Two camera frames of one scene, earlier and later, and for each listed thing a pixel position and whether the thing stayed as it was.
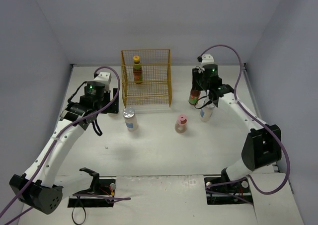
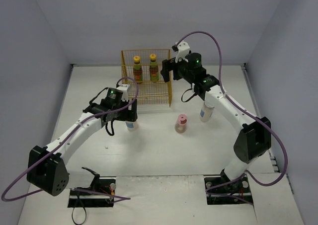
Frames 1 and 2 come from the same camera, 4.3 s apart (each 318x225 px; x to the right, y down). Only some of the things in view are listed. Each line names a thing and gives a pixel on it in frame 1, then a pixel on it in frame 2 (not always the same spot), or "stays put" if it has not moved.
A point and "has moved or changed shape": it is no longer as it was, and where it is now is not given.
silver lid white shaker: x=128 y=112 has moved or changed shape
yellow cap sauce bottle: x=194 y=96 → x=154 y=75
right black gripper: x=196 y=79 → x=166 y=69
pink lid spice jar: x=181 y=126 stays put
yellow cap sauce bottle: x=137 y=71 stays put
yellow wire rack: x=146 y=77 stays put
